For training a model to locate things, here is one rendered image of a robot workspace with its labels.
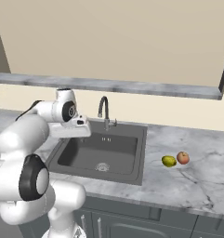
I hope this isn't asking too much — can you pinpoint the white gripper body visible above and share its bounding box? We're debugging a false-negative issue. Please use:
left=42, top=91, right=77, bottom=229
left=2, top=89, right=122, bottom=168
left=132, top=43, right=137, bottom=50
left=47, top=122, right=93, bottom=139

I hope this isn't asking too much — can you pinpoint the dark grey sink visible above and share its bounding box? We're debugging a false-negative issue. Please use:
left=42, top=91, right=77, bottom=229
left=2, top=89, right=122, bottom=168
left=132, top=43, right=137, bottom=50
left=44, top=119, right=149, bottom=187

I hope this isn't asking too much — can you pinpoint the grey metal tap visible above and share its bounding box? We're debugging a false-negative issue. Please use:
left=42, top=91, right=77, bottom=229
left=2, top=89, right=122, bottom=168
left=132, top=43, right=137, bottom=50
left=97, top=95, right=118, bottom=132

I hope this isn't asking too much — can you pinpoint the grey marble window sill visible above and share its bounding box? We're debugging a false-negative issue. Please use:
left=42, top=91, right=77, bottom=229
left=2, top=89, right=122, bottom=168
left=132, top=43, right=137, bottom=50
left=0, top=72, right=223, bottom=101

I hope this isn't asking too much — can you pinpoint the grey cupboard door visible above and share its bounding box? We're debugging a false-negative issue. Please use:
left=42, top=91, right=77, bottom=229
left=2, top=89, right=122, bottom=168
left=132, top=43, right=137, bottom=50
left=90, top=211, right=191, bottom=238
left=73, top=208, right=93, bottom=238

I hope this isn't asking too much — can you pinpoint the grey false drawer front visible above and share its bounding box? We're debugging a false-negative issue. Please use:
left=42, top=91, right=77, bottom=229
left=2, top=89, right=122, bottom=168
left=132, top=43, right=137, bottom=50
left=84, top=195, right=163, bottom=221

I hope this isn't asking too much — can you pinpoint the yellow-green fruit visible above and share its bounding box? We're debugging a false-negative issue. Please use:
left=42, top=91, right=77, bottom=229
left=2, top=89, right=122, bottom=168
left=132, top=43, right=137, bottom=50
left=161, top=154, right=178, bottom=168

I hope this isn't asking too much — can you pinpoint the red peach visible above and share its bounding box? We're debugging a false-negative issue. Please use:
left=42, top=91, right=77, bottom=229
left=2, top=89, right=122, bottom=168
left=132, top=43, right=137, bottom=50
left=176, top=151, right=191, bottom=165

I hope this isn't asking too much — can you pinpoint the silver cupboard handle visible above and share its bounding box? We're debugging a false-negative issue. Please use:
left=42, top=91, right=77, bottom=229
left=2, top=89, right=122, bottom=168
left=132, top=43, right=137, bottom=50
left=97, top=217, right=103, bottom=238
left=80, top=214, right=87, bottom=235

